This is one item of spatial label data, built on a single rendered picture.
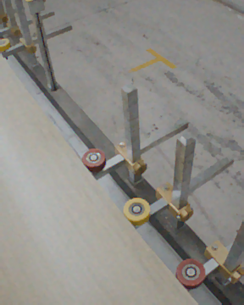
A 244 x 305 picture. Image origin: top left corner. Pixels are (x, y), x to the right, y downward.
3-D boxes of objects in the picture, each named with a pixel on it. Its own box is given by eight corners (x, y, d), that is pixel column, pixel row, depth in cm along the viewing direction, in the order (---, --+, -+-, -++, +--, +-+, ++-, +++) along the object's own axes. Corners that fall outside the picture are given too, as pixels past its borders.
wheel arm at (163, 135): (182, 124, 140) (183, 117, 136) (188, 130, 138) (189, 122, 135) (91, 176, 124) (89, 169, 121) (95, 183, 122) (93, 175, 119)
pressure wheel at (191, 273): (192, 302, 93) (196, 290, 84) (169, 289, 96) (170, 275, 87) (205, 280, 97) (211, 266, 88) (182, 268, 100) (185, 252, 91)
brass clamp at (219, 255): (216, 245, 106) (219, 238, 103) (244, 274, 99) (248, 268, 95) (202, 256, 104) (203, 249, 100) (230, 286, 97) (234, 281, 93)
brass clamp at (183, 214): (169, 188, 118) (169, 180, 114) (194, 215, 110) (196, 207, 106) (154, 197, 116) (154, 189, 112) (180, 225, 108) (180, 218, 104)
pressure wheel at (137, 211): (133, 241, 106) (131, 224, 98) (121, 223, 111) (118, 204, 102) (155, 230, 109) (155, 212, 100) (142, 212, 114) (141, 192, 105)
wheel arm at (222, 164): (226, 160, 125) (228, 152, 121) (233, 165, 123) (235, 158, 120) (130, 224, 109) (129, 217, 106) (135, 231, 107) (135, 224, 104)
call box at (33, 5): (39, 7, 144) (36, -9, 138) (45, 11, 140) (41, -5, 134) (25, 12, 141) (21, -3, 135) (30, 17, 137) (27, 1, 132)
